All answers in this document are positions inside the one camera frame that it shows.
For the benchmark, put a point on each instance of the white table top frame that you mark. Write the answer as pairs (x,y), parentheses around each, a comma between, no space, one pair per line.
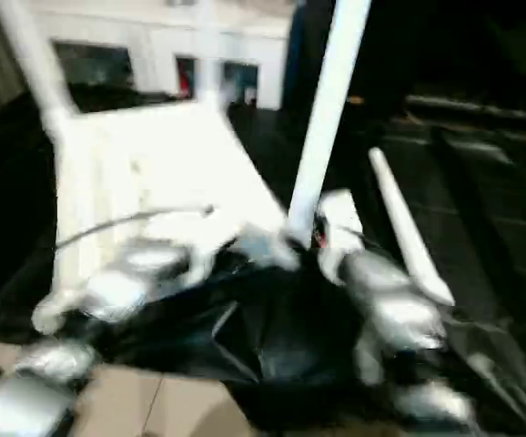
(145,173)

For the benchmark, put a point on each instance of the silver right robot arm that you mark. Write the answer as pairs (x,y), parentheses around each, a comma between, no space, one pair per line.
(399,319)

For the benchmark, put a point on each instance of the black work mat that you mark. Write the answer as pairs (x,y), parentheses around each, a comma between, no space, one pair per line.
(281,346)

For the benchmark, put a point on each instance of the small yellow label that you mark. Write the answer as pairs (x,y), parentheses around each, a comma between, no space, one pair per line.
(355,100)

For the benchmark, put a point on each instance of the white glass-door cabinet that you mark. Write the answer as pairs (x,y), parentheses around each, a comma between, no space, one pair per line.
(154,45)

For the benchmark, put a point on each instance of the black metal rail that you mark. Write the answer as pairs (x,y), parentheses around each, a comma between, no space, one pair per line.
(481,107)

